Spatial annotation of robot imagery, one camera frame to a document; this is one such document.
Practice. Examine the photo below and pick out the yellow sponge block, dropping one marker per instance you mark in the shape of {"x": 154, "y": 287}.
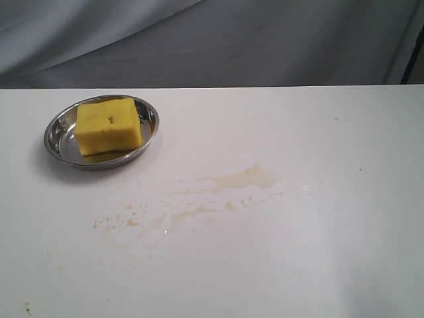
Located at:
{"x": 107, "y": 126}

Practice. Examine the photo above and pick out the orange liquid spill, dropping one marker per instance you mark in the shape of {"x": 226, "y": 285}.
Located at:
{"x": 173, "y": 207}

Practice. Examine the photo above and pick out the round stainless steel dish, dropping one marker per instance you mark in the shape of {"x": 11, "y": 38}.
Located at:
{"x": 60, "y": 142}

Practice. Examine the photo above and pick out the grey backdrop cloth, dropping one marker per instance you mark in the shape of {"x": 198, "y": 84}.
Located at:
{"x": 157, "y": 44}

